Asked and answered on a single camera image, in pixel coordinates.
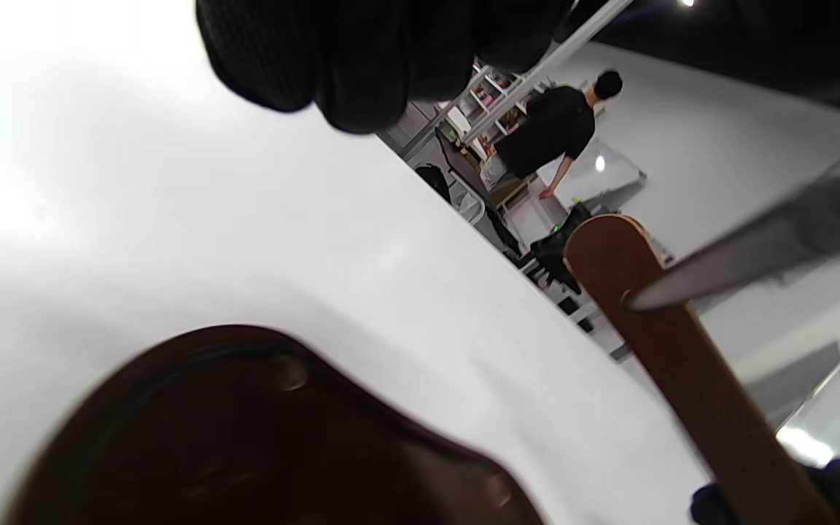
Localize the person's left hand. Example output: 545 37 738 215
195 0 574 134

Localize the wooden key rack hook bar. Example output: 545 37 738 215
564 214 840 525

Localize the brown wooden key rack base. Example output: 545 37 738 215
3 324 546 525

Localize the dark wooden key rack rod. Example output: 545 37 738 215
624 175 840 314

